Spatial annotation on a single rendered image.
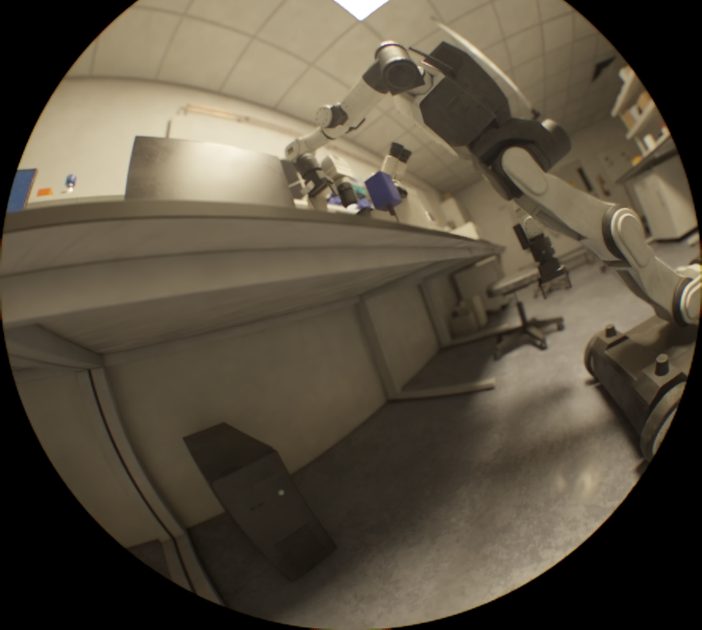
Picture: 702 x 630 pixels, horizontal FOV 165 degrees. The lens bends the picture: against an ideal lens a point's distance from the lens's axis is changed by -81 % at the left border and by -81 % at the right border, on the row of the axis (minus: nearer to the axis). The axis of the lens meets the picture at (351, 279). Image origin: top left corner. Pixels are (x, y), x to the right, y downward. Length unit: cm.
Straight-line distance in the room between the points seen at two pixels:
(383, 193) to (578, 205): 53
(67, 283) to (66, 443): 94
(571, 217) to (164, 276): 77
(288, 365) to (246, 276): 96
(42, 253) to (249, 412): 100
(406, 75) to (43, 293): 73
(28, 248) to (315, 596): 78
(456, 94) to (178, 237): 70
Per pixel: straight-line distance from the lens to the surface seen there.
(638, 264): 75
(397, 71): 66
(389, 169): 86
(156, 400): 103
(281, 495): 63
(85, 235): 21
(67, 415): 112
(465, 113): 72
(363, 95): 74
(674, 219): 322
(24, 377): 110
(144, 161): 75
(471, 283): 329
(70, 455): 116
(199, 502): 117
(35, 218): 21
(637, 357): 91
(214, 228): 22
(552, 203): 67
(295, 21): 222
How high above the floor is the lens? 63
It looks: 8 degrees up
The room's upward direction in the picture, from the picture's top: 19 degrees counter-clockwise
